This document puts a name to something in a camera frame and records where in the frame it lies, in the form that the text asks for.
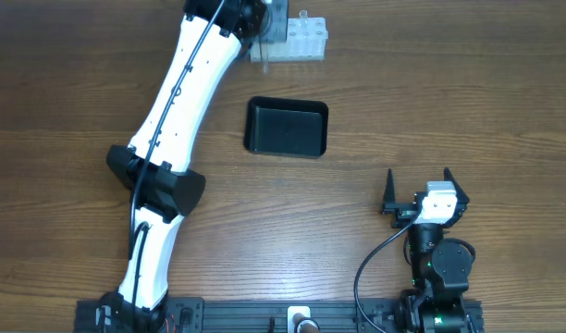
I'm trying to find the white test tube rack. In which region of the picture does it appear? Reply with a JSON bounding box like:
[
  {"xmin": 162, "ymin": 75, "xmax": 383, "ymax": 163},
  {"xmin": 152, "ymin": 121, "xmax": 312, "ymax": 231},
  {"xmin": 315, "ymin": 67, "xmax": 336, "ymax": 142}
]
[{"xmin": 249, "ymin": 17, "xmax": 329, "ymax": 64}]

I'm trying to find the black cable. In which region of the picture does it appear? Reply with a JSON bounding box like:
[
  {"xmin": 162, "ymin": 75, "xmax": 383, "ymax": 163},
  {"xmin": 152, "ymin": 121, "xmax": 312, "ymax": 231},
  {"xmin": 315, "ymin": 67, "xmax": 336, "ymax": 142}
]
[
  {"xmin": 353, "ymin": 210, "xmax": 424, "ymax": 333},
  {"xmin": 127, "ymin": 0, "xmax": 228, "ymax": 261}
]

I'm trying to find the mounting rail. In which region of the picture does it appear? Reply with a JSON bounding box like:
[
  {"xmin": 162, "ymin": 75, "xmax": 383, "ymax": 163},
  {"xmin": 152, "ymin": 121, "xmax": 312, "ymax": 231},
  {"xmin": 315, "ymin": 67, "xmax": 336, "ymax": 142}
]
[{"xmin": 74, "ymin": 297, "xmax": 486, "ymax": 333}]

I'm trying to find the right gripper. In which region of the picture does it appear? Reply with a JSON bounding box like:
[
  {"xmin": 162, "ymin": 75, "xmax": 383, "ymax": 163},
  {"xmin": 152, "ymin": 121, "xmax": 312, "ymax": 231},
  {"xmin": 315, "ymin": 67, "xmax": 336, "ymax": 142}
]
[{"xmin": 382, "ymin": 166, "xmax": 471, "ymax": 228}]

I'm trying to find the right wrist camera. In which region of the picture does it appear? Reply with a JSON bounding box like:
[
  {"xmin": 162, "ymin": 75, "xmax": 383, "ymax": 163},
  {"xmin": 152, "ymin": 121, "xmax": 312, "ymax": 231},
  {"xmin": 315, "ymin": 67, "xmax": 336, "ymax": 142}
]
[{"xmin": 421, "ymin": 180, "xmax": 460, "ymax": 226}]

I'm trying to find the black tray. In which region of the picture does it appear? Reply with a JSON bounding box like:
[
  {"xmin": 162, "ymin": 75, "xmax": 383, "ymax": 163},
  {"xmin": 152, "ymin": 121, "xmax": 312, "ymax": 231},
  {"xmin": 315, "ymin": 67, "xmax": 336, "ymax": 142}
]
[{"xmin": 243, "ymin": 95, "xmax": 329, "ymax": 160}]

